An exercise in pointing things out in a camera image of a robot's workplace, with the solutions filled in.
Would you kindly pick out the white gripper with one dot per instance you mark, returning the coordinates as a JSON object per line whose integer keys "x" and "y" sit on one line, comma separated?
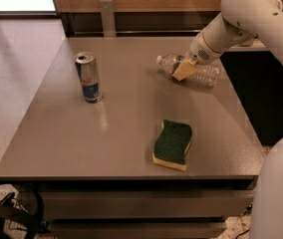
{"x": 200, "y": 51}

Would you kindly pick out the clear plastic water bottle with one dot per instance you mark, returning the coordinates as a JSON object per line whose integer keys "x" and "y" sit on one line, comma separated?
{"x": 206, "y": 75}

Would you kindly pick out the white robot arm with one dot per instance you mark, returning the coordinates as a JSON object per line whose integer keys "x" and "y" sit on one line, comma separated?
{"x": 238, "y": 21}

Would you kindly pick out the green yellow sponge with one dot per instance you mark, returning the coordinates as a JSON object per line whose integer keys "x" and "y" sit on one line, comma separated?
{"x": 172, "y": 145}

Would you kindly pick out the silver blue energy drink can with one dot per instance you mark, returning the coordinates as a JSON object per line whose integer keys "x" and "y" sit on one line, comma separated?
{"x": 88, "y": 73}

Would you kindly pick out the upper grey drawer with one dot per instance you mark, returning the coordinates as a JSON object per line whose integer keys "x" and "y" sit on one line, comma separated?
{"x": 145, "y": 204}

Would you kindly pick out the grey drawer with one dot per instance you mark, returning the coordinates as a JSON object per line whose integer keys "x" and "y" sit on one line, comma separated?
{"x": 145, "y": 204}
{"x": 139, "y": 230}

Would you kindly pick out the lower grey drawer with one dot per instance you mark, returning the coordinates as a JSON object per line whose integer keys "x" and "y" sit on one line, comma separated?
{"x": 139, "y": 230}

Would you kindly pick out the left metal wall bracket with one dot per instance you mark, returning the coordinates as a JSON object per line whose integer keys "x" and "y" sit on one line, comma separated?
{"x": 108, "y": 18}

